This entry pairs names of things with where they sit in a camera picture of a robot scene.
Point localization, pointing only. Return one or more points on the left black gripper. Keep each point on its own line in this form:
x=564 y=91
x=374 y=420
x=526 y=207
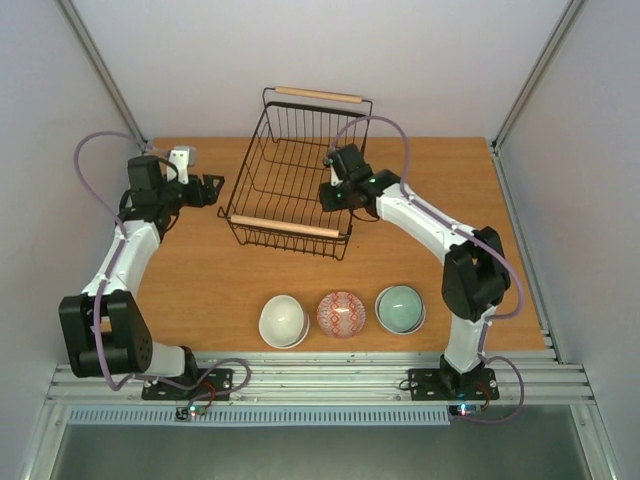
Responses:
x=201 y=200

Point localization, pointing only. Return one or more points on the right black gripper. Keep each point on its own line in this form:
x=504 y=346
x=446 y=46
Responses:
x=329 y=196

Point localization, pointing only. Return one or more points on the black wire dish rack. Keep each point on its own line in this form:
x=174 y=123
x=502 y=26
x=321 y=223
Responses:
x=275 y=200

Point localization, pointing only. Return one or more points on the white ribbed bowl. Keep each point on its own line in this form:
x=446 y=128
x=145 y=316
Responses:
x=400 y=306

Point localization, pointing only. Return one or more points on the red patterned blue bowl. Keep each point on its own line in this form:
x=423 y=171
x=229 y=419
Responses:
x=341 y=315

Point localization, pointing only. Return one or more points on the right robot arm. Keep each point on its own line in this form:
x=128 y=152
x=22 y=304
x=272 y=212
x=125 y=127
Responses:
x=474 y=280

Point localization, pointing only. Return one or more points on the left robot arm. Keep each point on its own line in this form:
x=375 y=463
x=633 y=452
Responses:
x=103 y=328

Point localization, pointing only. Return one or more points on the large white bowl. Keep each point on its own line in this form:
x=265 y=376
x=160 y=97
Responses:
x=283 y=323

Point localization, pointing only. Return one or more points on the left controller board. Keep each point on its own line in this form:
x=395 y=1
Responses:
x=190 y=413

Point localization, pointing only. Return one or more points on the controller board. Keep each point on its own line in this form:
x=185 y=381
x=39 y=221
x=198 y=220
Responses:
x=466 y=410
x=190 y=413

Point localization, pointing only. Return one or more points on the right controller board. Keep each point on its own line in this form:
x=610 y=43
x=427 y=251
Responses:
x=466 y=410

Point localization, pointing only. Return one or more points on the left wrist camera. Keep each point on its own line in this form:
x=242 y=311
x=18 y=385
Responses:
x=180 y=159

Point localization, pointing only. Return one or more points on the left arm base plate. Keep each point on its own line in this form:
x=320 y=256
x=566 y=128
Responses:
x=220 y=379

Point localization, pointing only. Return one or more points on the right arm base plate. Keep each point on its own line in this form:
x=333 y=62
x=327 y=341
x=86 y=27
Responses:
x=430 y=384

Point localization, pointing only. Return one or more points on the grey slotted cable duct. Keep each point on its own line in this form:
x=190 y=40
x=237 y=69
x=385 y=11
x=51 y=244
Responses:
x=265 y=416

